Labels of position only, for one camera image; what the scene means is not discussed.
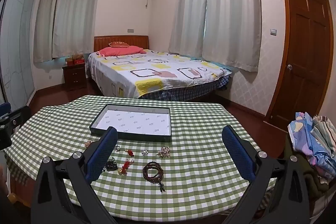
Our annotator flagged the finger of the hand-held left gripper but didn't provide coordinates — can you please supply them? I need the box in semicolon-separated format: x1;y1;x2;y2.
0;103;32;133

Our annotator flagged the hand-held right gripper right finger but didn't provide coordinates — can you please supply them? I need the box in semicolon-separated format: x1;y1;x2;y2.
222;126;311;224

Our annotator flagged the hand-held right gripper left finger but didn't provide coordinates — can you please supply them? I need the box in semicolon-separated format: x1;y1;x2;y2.
31;126;118;224

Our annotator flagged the black cord pendant necklace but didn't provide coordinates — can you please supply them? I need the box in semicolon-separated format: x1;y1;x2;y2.
103;157;117;172

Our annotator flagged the red knot charm gold bell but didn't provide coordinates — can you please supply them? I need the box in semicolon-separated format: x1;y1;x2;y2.
118;158;135;176

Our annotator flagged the dark green white-lined box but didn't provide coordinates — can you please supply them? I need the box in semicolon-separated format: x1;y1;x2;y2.
89;104;172;143

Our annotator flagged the brown bead bracelet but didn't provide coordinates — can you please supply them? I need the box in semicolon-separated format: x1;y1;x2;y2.
142;161;166;193

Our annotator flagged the green checked tablecloth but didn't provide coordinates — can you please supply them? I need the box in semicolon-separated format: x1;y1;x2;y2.
4;95;290;222

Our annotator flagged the dark wooden nightstand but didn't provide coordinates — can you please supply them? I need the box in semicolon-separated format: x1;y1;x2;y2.
62;63;88;89

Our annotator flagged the glass wardrobe sliding door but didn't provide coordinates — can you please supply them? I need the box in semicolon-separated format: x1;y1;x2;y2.
0;0;38;107

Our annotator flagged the dark green cloth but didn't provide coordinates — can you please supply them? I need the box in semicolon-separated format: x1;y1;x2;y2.
283;135;330;194

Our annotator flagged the pile of folded clothes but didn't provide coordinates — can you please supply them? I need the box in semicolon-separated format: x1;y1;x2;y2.
287;112;336;182

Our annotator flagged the red gift box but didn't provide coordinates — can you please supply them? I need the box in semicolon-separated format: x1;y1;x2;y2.
66;57;86;66

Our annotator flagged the blue plaid bed cover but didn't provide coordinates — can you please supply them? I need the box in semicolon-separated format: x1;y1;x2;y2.
142;74;232;102

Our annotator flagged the teal window seat mat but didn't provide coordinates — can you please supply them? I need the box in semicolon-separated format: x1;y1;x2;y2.
181;54;234;75

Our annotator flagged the white curtain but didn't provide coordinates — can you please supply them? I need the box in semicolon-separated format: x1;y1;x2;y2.
34;0;70;63
202;0;262;73
168;0;208;57
52;0;106;59

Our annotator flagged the white patterned bedsheet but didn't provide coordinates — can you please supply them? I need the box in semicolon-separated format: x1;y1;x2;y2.
87;49;233;98

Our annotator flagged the pink pillow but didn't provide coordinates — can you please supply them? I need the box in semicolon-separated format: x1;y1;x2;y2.
96;46;147;57

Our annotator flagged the brown wooden door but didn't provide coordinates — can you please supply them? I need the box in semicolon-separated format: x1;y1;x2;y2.
264;0;334;132

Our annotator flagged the wooden bed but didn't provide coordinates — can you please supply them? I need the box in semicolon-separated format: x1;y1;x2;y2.
87;35;234;102

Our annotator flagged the beige beaded chain ornament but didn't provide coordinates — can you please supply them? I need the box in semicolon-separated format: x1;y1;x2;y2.
156;146;171;159

